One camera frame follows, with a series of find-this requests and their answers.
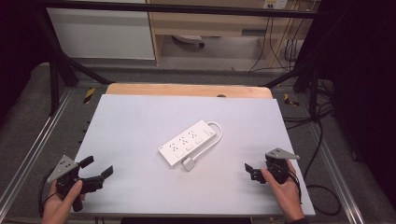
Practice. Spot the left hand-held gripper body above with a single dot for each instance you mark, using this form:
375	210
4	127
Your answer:
63	169

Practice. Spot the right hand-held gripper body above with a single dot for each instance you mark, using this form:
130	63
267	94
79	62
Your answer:
277	168

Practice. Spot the white plug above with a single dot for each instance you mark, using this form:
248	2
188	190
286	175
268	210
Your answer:
188	164

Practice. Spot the white power strip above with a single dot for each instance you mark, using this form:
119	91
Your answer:
186	143

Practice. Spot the person's right hand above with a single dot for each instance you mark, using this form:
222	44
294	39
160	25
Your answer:
288	196

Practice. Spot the person's left hand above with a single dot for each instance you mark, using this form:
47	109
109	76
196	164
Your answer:
57	208

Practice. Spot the yellow black tape mark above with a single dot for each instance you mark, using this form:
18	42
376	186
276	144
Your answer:
289	100
89	95

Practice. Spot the wooden board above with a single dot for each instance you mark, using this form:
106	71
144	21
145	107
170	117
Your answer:
186	90

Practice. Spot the black curtain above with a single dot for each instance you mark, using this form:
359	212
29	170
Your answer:
364	77
18	46

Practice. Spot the white cabinet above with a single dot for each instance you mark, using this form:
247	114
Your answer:
102	34

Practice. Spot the white device under desk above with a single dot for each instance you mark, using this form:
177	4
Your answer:
188	39

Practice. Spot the aluminium floor rail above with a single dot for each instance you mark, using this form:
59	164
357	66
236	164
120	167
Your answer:
34	146
339	180

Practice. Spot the white wall socket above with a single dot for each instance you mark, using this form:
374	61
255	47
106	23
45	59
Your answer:
275	3

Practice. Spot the black metal frame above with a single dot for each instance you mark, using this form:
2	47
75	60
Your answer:
186	8

